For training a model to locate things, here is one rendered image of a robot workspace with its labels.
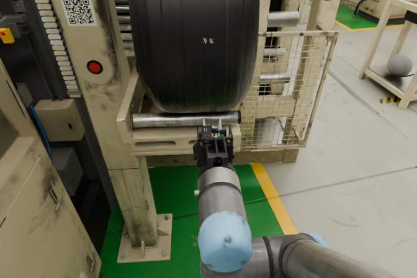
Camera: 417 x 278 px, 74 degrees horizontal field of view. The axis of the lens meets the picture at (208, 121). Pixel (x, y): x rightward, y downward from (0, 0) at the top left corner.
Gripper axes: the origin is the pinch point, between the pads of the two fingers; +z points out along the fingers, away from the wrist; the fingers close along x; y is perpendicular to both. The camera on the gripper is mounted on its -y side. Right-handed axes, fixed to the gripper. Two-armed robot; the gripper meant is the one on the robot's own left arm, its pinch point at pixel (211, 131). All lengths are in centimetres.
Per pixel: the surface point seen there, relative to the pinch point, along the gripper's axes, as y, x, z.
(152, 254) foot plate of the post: -95, 28, 31
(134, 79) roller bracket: 0.0, 25.0, 35.7
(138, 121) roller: -6.3, 21.5, 16.5
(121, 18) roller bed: 16, 32, 61
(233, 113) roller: -5.2, -8.2, 17.4
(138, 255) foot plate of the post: -95, 36, 31
